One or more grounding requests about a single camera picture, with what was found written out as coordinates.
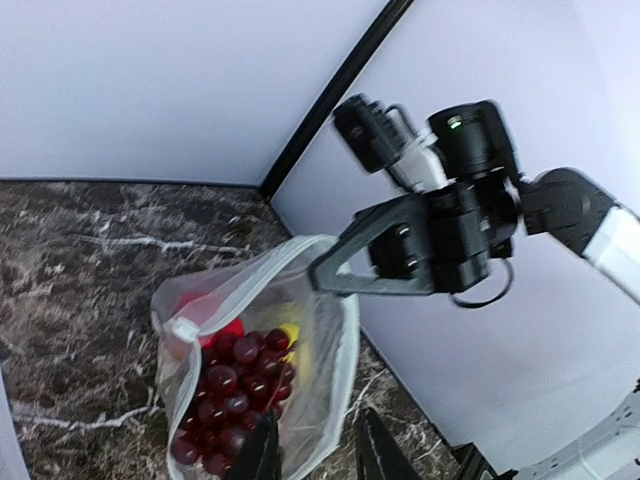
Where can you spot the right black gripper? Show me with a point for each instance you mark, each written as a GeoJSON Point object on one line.
{"type": "Point", "coordinates": [441, 242]}

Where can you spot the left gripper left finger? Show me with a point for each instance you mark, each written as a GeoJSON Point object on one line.
{"type": "Point", "coordinates": [260, 458]}

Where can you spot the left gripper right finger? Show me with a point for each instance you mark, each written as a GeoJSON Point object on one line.
{"type": "Point", "coordinates": [378, 456]}

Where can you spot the dark red grape bunch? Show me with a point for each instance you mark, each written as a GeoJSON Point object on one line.
{"type": "Point", "coordinates": [240, 379]}

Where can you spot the yellow bell pepper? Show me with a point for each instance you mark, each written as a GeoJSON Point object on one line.
{"type": "Point", "coordinates": [292, 320]}

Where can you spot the clear zip top bag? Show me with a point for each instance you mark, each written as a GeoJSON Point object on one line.
{"type": "Point", "coordinates": [312, 417]}

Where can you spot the red bell pepper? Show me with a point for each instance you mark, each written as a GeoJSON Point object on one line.
{"type": "Point", "coordinates": [235, 327]}

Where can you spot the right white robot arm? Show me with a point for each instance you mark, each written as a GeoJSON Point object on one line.
{"type": "Point", "coordinates": [582, 217]}

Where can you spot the right black frame post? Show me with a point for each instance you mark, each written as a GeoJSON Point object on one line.
{"type": "Point", "coordinates": [344, 77]}

